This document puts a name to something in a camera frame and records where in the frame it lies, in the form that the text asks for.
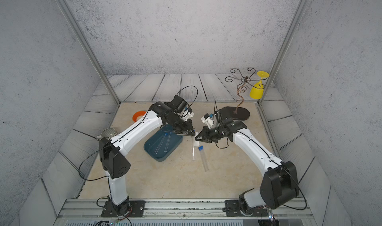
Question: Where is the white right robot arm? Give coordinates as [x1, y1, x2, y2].
[196, 120, 300, 216]

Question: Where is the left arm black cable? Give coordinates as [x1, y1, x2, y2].
[77, 145, 111, 182]

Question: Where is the orange plastic bowl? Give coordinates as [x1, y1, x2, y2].
[132, 111, 146, 122]

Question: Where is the black metal scroll stand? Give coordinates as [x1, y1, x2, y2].
[221, 68, 260, 121]

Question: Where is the yellow plastic goblet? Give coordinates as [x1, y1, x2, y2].
[250, 71, 270, 100]

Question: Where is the grey striped ceramic mug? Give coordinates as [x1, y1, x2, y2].
[96, 128, 119, 141]

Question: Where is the teal plastic tub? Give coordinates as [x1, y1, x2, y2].
[144, 124, 183, 162]

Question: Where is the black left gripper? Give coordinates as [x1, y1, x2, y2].
[167, 114, 198, 135]

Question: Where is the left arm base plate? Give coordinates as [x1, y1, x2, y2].
[101, 200, 146, 218]

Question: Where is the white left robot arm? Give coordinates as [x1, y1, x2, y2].
[99, 96, 196, 215]

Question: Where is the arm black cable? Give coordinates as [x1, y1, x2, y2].
[77, 145, 111, 182]
[280, 163, 308, 211]

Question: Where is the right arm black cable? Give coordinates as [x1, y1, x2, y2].
[280, 163, 308, 211]

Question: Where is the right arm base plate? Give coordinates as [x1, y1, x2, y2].
[222, 200, 268, 217]

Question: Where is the aluminium front rail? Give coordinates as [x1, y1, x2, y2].
[54, 198, 316, 226]

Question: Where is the test tube blue cap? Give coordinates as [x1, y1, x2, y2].
[164, 132, 172, 153]
[154, 133, 167, 155]
[198, 145, 209, 172]
[192, 137, 196, 161]

